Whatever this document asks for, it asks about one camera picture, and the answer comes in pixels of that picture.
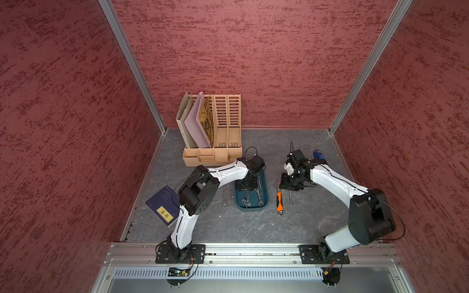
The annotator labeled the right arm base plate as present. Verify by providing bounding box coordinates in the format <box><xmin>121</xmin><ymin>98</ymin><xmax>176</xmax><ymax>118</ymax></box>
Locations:
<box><xmin>298</xmin><ymin>245</ymin><xmax>350</xmax><ymax>265</ymax></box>

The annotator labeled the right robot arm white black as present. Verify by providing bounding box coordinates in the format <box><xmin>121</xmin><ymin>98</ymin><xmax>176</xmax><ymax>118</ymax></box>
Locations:
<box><xmin>280</xmin><ymin>150</ymin><xmax>396</xmax><ymax>259</ymax></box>

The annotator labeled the wooden desk file organizer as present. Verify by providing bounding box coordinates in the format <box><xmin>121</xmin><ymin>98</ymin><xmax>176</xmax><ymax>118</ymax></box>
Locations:
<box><xmin>183</xmin><ymin>94</ymin><xmax>243</xmax><ymax>167</ymax></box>

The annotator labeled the dark blue notebook yellow label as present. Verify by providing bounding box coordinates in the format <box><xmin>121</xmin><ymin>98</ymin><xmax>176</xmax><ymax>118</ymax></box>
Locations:
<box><xmin>145</xmin><ymin>185</ymin><xmax>180</xmax><ymax>227</ymax></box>

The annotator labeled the orange handled adjustable wrench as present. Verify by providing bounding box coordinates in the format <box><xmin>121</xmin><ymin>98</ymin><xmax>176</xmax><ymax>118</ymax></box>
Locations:
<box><xmin>276</xmin><ymin>183</ymin><xmax>283</xmax><ymax>216</ymax></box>

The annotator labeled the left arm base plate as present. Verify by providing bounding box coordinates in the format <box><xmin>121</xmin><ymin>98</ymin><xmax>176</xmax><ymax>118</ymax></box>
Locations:
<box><xmin>155</xmin><ymin>244</ymin><xmax>206</xmax><ymax>264</ymax></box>

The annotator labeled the teal plastic storage tray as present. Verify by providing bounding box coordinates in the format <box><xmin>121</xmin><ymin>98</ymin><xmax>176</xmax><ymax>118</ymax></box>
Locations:
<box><xmin>234</xmin><ymin>170</ymin><xmax>269</xmax><ymax>211</ymax></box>

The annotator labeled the beige file folder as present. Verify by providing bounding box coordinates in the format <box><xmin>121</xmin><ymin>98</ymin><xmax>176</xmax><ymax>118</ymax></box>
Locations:
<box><xmin>176</xmin><ymin>92</ymin><xmax>198</xmax><ymax>148</ymax></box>

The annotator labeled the silver end wrench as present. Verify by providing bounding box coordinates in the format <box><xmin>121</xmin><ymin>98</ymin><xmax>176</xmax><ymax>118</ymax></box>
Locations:
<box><xmin>222</xmin><ymin>186</ymin><xmax>229</xmax><ymax>208</ymax></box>

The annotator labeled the pink file folder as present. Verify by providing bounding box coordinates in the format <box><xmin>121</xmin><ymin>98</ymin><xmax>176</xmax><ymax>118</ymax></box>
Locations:
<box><xmin>185</xmin><ymin>92</ymin><xmax>211</xmax><ymax>148</ymax></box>

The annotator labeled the aluminium front rail frame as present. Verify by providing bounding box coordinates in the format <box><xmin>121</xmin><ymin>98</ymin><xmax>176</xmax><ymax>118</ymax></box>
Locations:
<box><xmin>92</xmin><ymin>242</ymin><xmax>414</xmax><ymax>293</ymax></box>

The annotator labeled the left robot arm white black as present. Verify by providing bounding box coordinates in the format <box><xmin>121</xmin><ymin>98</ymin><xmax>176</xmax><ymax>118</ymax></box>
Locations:
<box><xmin>167</xmin><ymin>155</ymin><xmax>265</xmax><ymax>255</ymax></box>

